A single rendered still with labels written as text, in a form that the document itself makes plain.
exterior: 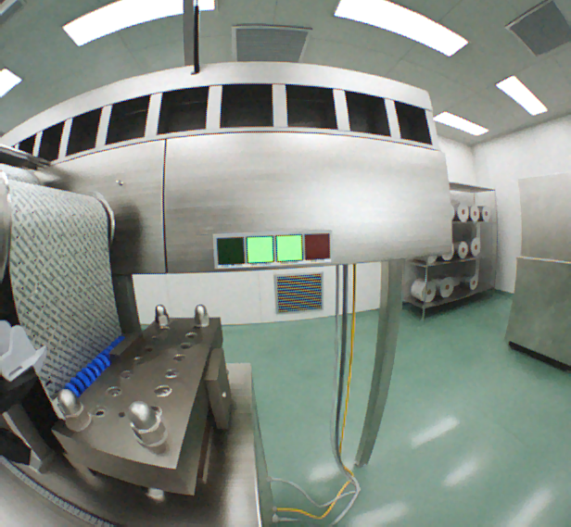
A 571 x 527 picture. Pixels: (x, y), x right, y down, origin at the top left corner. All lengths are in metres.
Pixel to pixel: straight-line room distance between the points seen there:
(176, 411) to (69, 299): 0.22
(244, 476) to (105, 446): 0.19
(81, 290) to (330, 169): 0.53
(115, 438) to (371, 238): 0.57
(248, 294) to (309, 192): 2.49
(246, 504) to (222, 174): 0.56
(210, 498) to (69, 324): 0.30
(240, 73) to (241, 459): 0.76
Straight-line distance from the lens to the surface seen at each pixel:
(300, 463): 1.45
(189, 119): 0.65
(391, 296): 0.81
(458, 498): 1.46
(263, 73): 0.62
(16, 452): 0.33
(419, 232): 0.64
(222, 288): 2.92
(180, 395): 0.32
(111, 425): 0.30
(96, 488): 0.43
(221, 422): 0.42
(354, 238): 0.53
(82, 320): 0.42
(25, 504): 0.48
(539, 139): 4.53
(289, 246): 0.48
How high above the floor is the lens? 1.22
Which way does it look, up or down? 3 degrees down
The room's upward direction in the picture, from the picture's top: 2 degrees counter-clockwise
